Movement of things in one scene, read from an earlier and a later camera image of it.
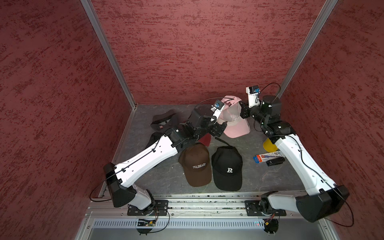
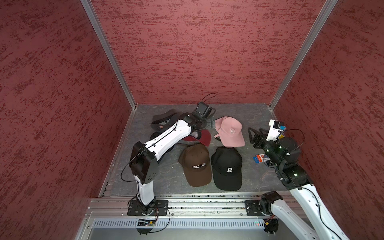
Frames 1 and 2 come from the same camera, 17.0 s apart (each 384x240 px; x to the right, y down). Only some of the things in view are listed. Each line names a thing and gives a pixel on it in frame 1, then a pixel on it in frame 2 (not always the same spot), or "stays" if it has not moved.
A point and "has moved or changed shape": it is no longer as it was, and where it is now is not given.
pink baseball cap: x=237 y=126 has moved or changed shape
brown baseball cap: x=195 y=159 stays
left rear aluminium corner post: x=95 y=19 stays
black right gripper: x=245 y=108 to x=255 y=137
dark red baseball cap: x=206 y=139 stays
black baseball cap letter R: x=227 y=164 stays
